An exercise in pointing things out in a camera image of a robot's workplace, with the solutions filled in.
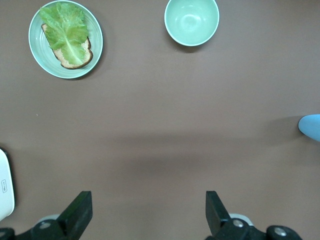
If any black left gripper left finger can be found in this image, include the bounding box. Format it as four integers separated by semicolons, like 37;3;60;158
13;191;93;240

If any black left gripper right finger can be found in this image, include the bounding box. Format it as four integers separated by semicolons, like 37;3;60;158
205;190;303;240

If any light blue cup with paper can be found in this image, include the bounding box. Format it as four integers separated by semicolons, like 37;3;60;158
298;114;320;143

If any white rounded flat box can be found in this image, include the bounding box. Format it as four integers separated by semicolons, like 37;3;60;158
0;148;16;222

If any toasted bread slice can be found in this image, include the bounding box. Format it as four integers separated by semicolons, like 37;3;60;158
40;23;94;70

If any pale green ribbed plate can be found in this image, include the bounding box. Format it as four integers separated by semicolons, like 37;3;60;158
28;0;104;80

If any green lettuce leaf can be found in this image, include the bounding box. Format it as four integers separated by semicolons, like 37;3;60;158
39;1;89;65

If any pale green bowl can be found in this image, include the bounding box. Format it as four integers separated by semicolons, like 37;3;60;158
164;0;220;47

